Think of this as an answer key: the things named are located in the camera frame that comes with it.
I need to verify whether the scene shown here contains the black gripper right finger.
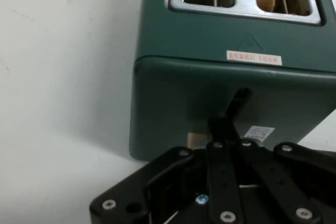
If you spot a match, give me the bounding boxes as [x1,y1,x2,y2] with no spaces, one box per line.
[230,115,336,224]

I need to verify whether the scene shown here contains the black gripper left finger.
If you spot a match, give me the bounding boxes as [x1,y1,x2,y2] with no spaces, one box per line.
[88,115,246,224]

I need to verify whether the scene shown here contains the green two-slot toaster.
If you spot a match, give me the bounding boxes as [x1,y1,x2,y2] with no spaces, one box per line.
[129,0,336,162]

